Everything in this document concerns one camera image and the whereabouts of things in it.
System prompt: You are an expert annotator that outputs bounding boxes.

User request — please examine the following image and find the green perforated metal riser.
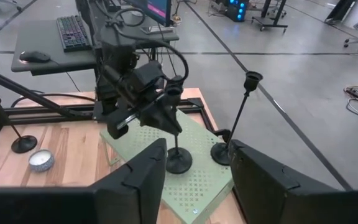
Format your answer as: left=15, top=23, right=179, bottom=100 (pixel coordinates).
left=99, top=107, right=235, bottom=224

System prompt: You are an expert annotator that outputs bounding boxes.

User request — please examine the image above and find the black computer mouse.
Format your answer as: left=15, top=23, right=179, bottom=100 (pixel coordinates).
left=19, top=50, right=52, bottom=63

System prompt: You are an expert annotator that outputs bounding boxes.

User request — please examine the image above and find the computer tower with blue lights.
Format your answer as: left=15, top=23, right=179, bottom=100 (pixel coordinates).
left=225, top=0, right=250, bottom=22

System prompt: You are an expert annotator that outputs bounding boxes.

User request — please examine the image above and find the black metal candlestick holder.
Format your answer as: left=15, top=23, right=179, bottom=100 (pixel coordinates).
left=210, top=70, right=264, bottom=166
left=0, top=90, right=39, bottom=154
left=165, top=83, right=194, bottom=175

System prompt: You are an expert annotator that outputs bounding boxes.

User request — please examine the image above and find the black keyboard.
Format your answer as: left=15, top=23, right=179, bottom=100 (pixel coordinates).
left=56, top=14, right=92, bottom=53

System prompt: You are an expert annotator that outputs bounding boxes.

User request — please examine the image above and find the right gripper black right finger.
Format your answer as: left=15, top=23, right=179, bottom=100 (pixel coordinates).
left=227, top=139, right=341, bottom=224

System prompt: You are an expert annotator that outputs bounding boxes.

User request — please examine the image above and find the black panel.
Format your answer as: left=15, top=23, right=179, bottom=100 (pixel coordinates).
left=324, top=0, right=358, bottom=24

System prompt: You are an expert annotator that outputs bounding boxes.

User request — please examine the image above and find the computer desk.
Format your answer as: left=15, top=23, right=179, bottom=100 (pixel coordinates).
left=10, top=0, right=180, bottom=77

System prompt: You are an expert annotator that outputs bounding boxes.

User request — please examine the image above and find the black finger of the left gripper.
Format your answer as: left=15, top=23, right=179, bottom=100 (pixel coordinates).
left=163, top=102, right=183, bottom=135
left=140, top=104, right=177, bottom=135

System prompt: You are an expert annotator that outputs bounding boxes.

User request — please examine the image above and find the candle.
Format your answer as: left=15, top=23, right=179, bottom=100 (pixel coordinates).
left=28, top=149, right=55, bottom=173

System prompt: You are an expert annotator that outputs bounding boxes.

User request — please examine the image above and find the office chair base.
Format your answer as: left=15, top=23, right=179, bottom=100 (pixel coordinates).
left=0, top=0, right=23, bottom=15

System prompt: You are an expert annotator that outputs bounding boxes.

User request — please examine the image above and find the thick black cable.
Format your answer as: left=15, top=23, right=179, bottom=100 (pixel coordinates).
left=10, top=91, right=96, bottom=108

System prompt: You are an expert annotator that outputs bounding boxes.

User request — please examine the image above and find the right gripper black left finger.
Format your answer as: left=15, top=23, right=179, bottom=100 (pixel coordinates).
left=85, top=138, right=168, bottom=224

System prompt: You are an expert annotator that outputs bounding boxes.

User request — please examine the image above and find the black rolling stand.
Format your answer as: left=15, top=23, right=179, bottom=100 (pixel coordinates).
left=250, top=0, right=288, bottom=34

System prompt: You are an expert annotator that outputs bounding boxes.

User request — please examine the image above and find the computer monitor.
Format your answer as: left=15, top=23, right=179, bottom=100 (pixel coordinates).
left=124, top=0, right=173, bottom=27

